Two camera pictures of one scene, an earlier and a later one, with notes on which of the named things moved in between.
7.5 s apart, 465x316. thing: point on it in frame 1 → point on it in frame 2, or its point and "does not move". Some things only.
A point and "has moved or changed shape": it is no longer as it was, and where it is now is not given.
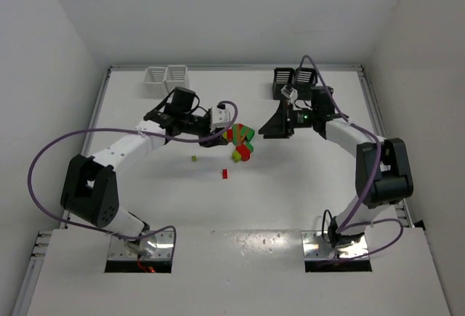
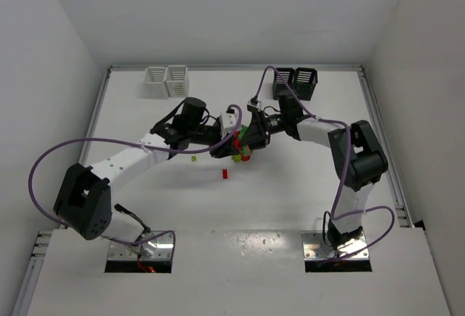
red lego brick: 229,135 has moved or changed shape
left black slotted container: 282,77 does not move
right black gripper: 287,120 → 256,133
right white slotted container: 176,75 does not move
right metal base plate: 314,247 does not move
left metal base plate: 164,250 does not move
